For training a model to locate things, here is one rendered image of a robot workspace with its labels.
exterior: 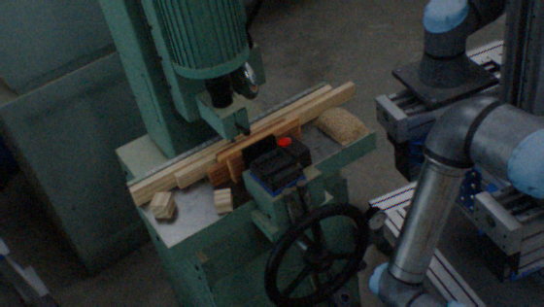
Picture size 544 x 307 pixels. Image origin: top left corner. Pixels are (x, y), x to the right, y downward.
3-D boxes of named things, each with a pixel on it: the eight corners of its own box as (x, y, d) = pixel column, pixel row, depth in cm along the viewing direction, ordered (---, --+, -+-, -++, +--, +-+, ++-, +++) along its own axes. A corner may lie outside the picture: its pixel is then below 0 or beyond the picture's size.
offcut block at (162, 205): (170, 218, 147) (166, 205, 144) (153, 218, 148) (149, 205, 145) (176, 204, 150) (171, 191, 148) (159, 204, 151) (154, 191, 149)
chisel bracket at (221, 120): (228, 147, 150) (221, 119, 145) (201, 121, 160) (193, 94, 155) (254, 133, 153) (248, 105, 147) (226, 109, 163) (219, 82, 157)
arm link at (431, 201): (428, 78, 111) (355, 296, 131) (479, 102, 103) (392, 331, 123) (468, 76, 118) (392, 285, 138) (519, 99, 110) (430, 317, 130)
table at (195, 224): (192, 292, 137) (186, 275, 133) (138, 216, 158) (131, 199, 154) (402, 165, 157) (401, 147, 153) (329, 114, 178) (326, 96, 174)
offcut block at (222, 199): (232, 197, 149) (229, 187, 147) (233, 211, 145) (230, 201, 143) (217, 200, 149) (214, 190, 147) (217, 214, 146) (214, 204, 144)
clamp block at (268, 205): (276, 231, 142) (270, 203, 137) (247, 200, 152) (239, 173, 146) (328, 200, 147) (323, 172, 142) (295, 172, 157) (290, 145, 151)
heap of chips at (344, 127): (343, 146, 157) (342, 134, 154) (311, 121, 167) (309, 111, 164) (371, 130, 160) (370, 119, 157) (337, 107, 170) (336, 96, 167)
